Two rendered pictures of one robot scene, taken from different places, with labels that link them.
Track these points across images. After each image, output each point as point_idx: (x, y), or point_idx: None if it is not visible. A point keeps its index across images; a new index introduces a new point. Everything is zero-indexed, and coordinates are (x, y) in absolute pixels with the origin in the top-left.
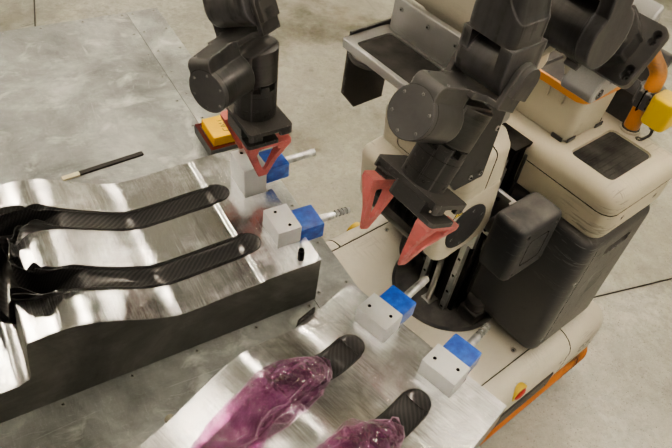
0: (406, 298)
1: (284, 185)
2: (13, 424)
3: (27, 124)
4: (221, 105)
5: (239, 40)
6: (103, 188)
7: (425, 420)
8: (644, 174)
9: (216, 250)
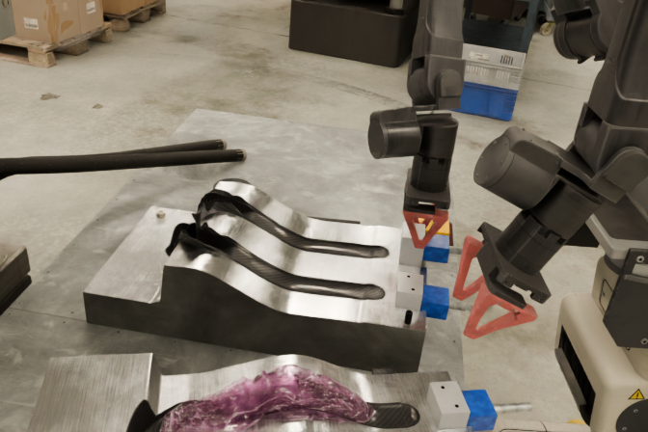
0: (489, 406)
1: None
2: (138, 336)
3: (297, 178)
4: (380, 151)
5: (416, 106)
6: (299, 216)
7: None
8: None
9: (345, 287)
